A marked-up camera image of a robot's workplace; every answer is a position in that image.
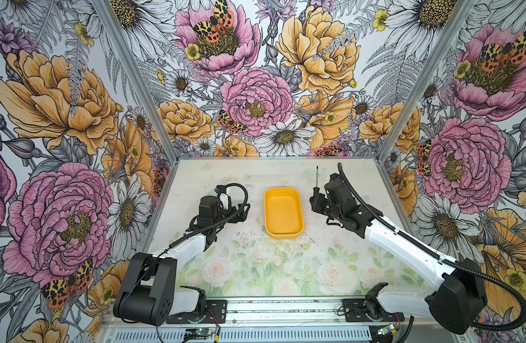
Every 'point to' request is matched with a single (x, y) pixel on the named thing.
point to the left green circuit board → (199, 334)
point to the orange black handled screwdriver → (316, 189)
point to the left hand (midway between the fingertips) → (240, 210)
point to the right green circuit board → (386, 329)
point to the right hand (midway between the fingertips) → (312, 204)
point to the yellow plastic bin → (283, 213)
